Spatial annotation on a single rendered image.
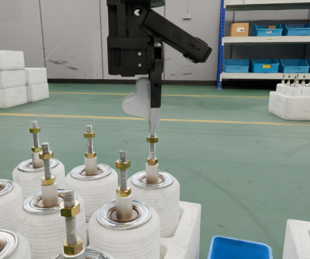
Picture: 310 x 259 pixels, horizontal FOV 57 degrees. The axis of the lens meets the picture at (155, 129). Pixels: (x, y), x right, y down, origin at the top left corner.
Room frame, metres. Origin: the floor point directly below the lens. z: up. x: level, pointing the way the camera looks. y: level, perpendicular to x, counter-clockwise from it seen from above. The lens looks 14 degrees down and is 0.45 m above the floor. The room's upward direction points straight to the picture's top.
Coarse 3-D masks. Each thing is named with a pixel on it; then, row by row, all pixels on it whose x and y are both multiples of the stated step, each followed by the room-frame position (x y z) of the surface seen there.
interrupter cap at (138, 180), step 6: (138, 174) 0.48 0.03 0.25; (144, 174) 0.48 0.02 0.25; (162, 174) 0.48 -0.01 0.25; (168, 174) 0.48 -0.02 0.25; (132, 180) 0.45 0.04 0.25; (138, 180) 0.45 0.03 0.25; (144, 180) 0.46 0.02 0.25; (162, 180) 0.46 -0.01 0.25; (168, 180) 0.45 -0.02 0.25; (138, 186) 0.43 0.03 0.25; (144, 186) 0.43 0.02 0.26; (150, 186) 0.43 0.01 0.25; (156, 186) 0.43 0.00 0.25; (162, 186) 0.43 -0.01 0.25; (168, 186) 0.43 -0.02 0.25
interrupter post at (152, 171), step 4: (148, 164) 0.46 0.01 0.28; (156, 164) 0.46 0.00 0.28; (148, 168) 0.45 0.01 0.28; (152, 168) 0.45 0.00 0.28; (156, 168) 0.45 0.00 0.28; (148, 172) 0.45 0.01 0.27; (152, 172) 0.45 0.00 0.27; (156, 172) 0.45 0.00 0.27; (148, 176) 0.45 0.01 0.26; (152, 176) 0.45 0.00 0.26; (156, 176) 0.45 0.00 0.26; (148, 180) 0.45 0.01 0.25; (152, 180) 0.45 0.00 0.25; (156, 180) 0.45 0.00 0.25
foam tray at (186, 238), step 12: (180, 204) 0.51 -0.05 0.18; (192, 204) 0.51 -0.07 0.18; (180, 216) 0.49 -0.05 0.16; (192, 216) 0.46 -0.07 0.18; (180, 228) 0.42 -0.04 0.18; (192, 228) 0.43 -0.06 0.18; (168, 240) 0.39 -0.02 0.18; (180, 240) 0.39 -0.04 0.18; (192, 240) 0.42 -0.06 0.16; (168, 252) 0.36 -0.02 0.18; (180, 252) 0.36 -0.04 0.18; (192, 252) 0.43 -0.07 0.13
